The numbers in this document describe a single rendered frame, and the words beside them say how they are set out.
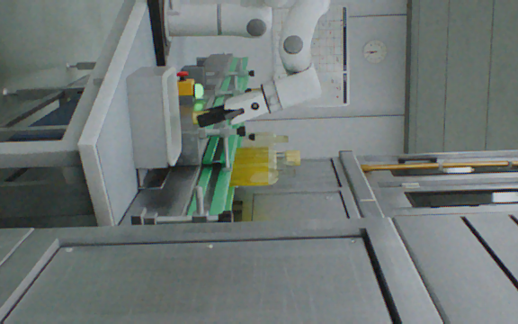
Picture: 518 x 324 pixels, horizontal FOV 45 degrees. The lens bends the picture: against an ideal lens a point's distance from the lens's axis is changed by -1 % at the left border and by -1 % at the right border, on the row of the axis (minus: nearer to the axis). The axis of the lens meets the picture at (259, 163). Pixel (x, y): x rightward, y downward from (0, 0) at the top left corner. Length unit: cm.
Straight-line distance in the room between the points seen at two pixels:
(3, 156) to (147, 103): 36
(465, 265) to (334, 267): 15
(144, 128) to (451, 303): 100
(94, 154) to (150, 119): 30
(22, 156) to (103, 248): 52
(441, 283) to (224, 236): 29
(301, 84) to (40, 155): 61
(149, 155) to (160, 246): 71
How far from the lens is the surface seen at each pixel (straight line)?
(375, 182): 223
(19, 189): 201
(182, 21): 190
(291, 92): 151
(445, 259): 76
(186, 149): 171
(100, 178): 128
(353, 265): 76
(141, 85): 150
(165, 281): 75
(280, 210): 191
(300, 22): 152
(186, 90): 209
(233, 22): 189
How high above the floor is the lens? 109
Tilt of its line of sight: 1 degrees down
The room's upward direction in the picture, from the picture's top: 88 degrees clockwise
